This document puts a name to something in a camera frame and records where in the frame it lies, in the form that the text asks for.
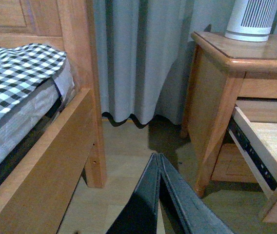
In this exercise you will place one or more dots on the black white checkered sheet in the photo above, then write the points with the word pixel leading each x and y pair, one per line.
pixel 23 69

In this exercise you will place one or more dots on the grey curtain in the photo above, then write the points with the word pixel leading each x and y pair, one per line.
pixel 145 52

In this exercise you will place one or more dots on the wooden drawer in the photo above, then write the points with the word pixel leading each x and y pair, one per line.
pixel 253 127
pixel 231 166

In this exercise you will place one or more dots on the white cylindrical air purifier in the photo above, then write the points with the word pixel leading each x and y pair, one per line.
pixel 251 20

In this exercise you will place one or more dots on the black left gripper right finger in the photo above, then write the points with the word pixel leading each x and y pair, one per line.
pixel 188 210

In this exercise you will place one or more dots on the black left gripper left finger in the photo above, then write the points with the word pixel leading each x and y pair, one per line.
pixel 140 214

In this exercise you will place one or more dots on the grey mattress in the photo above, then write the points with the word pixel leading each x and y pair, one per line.
pixel 16 124

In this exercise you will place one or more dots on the wooden nightstand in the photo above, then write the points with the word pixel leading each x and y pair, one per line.
pixel 222 71

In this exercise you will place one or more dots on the wooden bed frame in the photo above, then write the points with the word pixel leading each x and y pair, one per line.
pixel 35 196

